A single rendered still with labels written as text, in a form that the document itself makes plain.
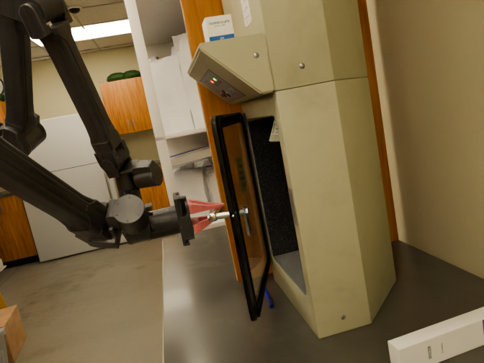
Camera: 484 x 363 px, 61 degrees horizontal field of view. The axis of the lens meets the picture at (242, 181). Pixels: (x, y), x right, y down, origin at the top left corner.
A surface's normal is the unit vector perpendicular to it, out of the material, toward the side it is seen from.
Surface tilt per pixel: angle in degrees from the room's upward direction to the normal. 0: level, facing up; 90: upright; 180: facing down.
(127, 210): 55
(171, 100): 91
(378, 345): 0
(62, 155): 90
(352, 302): 90
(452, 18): 90
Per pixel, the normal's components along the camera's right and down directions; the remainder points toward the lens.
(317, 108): 0.19, 0.12
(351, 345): -0.19, -0.97
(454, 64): -0.96, 0.22
